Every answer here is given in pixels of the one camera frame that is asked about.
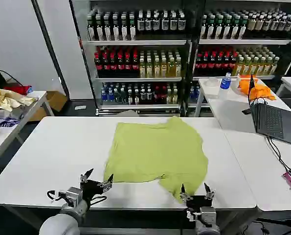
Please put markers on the brown cardboard box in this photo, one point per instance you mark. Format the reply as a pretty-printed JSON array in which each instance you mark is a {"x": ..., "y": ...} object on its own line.
[{"x": 54, "y": 100}]

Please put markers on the blue and white cloth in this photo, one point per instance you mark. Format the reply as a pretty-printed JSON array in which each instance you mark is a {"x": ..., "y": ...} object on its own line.
[{"x": 4, "y": 121}]

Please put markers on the black open laptop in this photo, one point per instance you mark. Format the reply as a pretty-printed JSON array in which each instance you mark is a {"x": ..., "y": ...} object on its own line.
[{"x": 272, "y": 122}]

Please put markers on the black slanted pole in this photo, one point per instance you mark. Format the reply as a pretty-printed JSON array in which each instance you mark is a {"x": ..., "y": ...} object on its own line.
[{"x": 51, "y": 51}]

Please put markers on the pale yellow cloth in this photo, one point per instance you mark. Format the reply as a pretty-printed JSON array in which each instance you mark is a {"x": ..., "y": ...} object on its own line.
[{"x": 6, "y": 100}]

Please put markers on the grey chair back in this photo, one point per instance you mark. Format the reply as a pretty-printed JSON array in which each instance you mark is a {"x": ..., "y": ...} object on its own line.
[{"x": 127, "y": 113}]

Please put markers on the red cloth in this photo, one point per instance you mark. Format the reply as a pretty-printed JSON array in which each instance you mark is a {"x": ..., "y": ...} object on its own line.
[{"x": 19, "y": 89}]

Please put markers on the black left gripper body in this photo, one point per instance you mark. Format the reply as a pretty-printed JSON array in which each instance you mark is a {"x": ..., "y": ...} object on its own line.
[{"x": 91, "y": 189}]

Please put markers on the small black flat device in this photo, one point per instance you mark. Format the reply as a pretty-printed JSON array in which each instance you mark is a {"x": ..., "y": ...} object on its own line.
[{"x": 246, "y": 111}]

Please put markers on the orange cloth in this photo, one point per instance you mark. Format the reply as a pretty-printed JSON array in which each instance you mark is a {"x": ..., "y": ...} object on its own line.
[{"x": 260, "y": 89}]

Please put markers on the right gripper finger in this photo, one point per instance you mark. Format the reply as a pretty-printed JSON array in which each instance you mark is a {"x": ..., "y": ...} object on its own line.
[
  {"x": 208, "y": 192},
  {"x": 183, "y": 193}
]

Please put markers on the pink card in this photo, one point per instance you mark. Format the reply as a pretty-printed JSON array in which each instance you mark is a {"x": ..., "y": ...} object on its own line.
[{"x": 288, "y": 180}]

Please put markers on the light green shirt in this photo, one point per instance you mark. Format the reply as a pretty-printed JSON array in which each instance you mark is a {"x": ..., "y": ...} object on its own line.
[{"x": 155, "y": 151}]

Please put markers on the blue-label water bottle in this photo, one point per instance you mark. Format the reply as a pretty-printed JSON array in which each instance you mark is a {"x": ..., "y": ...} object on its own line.
[{"x": 224, "y": 83}]

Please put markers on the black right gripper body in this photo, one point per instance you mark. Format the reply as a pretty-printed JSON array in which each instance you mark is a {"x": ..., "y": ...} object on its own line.
[{"x": 200, "y": 201}]

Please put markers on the shelf of bottled drinks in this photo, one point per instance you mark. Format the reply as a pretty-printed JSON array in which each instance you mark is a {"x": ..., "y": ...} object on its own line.
[
  {"x": 140, "y": 61},
  {"x": 233, "y": 58}
]

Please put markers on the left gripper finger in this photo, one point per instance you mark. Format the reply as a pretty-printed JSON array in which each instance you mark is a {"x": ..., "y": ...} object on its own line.
[
  {"x": 107, "y": 183},
  {"x": 85, "y": 176}
]

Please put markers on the white table with clothes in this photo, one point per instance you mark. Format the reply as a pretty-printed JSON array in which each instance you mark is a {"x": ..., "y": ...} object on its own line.
[{"x": 3, "y": 139}]

